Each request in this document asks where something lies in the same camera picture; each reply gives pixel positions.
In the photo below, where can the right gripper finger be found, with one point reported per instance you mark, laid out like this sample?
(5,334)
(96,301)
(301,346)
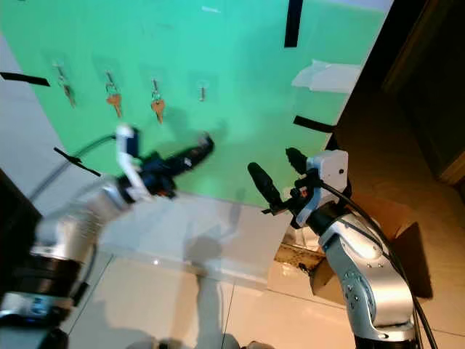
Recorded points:
(300,161)
(265,183)

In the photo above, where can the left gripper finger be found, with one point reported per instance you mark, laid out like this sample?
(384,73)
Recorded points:
(193,160)
(192,150)

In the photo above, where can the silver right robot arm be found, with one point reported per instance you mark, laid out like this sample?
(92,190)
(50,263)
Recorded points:
(363,283)

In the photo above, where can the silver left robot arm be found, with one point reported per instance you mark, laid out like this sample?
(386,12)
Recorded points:
(65,233)

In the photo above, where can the short black tape strip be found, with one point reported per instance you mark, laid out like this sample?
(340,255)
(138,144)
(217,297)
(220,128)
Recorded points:
(314,123)
(76,161)
(20,78)

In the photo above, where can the open brown cardboard box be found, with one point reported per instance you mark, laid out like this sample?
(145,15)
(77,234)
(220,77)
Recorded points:
(378,211)

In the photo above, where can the wide white tape patch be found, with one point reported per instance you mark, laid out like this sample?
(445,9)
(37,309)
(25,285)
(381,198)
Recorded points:
(330,76)

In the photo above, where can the dark silver key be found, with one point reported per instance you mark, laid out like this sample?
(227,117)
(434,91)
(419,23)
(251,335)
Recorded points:
(67,93)

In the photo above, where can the black cabinet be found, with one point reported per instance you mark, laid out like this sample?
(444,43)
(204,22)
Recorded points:
(11,218)

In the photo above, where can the long black tape strip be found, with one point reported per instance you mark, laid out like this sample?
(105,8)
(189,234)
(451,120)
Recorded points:
(293,22)

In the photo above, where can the tiny white tape piece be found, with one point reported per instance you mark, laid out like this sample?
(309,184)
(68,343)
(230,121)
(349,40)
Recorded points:
(211,9)

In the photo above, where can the dark wooden door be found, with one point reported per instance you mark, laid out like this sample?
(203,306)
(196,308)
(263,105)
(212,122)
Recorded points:
(436,87)

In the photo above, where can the grey robot right leg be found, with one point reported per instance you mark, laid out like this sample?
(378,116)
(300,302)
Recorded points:
(247,345)

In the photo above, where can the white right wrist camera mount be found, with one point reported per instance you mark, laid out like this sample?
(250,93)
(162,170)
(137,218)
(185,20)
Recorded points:
(333,171)

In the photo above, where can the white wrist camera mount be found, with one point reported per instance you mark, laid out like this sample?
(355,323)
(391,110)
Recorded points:
(333,171)
(127,145)

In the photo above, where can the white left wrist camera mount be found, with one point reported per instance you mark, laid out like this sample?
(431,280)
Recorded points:
(127,145)

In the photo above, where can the clear adhesive wall hook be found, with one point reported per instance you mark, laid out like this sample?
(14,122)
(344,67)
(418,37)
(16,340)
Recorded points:
(110,76)
(58,70)
(202,91)
(155,85)

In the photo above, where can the green wall sheet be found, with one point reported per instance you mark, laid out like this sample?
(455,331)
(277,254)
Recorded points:
(247,51)

